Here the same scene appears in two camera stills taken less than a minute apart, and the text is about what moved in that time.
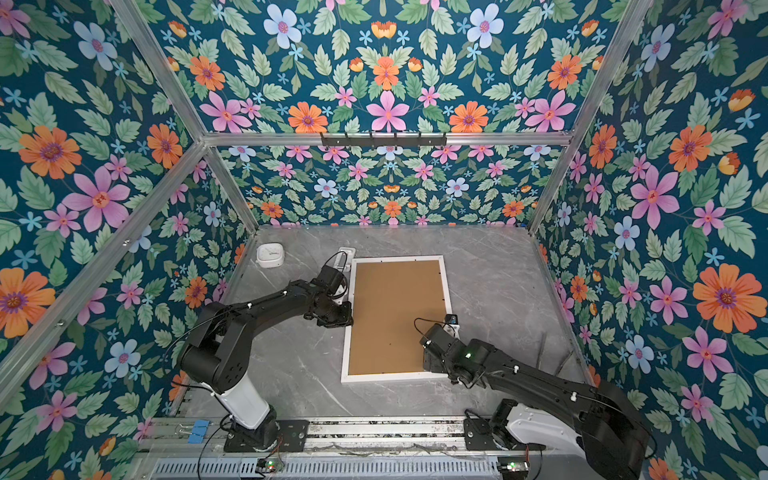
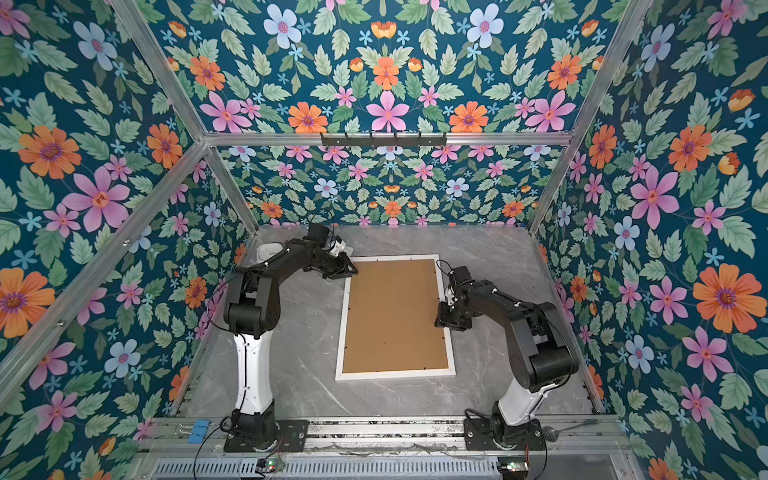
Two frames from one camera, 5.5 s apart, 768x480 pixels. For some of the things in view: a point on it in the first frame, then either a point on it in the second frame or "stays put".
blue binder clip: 198,431 stays put
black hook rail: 381,142 stays put
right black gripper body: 433,366 -> 452,317
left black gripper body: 336,314 -> 332,267
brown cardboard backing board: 394,304 stays put
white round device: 270,255 stays put
